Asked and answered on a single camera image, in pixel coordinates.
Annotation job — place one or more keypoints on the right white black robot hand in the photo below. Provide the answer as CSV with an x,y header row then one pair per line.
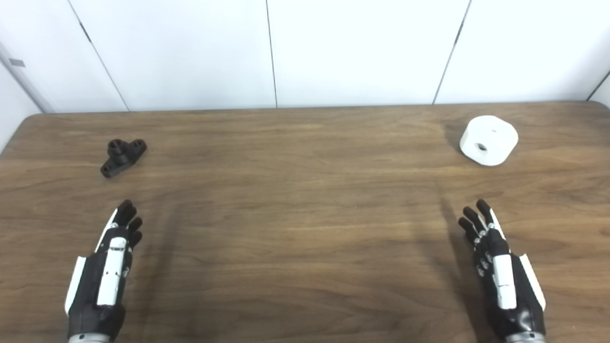
x,y
505,281

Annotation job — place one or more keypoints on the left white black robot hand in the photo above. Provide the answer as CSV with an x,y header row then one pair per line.
x,y
107,276

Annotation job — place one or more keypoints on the black flanged holder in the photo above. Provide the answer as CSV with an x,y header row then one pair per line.
x,y
121,157

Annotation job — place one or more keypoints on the round white piece with hole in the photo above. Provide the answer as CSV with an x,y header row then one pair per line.
x,y
491,138

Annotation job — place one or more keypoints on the small grey wall label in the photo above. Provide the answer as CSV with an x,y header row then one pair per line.
x,y
17,63

